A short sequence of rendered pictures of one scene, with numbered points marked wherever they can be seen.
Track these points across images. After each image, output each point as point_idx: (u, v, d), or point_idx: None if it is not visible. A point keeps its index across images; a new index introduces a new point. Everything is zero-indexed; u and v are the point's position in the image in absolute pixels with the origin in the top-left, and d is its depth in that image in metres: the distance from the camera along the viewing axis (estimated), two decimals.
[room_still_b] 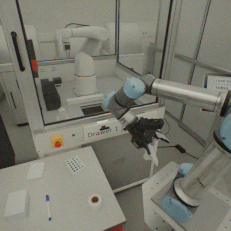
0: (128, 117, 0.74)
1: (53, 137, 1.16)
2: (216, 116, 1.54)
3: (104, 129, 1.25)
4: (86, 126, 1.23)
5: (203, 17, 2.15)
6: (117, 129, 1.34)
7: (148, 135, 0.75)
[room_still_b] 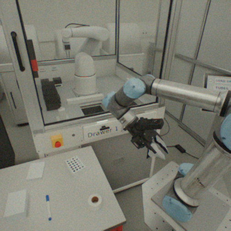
0: (128, 117, 0.74)
1: (53, 137, 1.16)
2: (216, 116, 1.54)
3: (104, 129, 1.25)
4: (86, 126, 1.23)
5: (203, 17, 2.15)
6: (117, 129, 1.34)
7: (148, 135, 0.75)
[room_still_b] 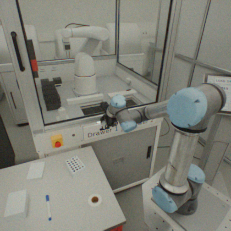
0: None
1: (53, 137, 1.16)
2: (216, 116, 1.54)
3: (104, 129, 1.25)
4: (86, 126, 1.23)
5: (203, 17, 2.15)
6: (117, 129, 1.34)
7: None
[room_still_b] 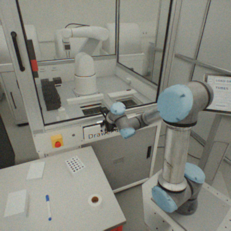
0: None
1: (53, 137, 1.16)
2: (216, 116, 1.54)
3: (105, 130, 1.23)
4: (87, 128, 1.22)
5: (203, 17, 2.15)
6: (118, 131, 1.33)
7: None
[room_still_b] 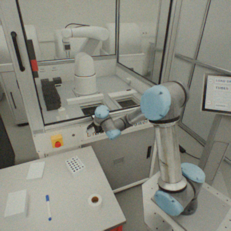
0: None
1: (53, 137, 1.16)
2: (216, 116, 1.54)
3: None
4: (85, 126, 1.24)
5: (203, 17, 2.15)
6: None
7: None
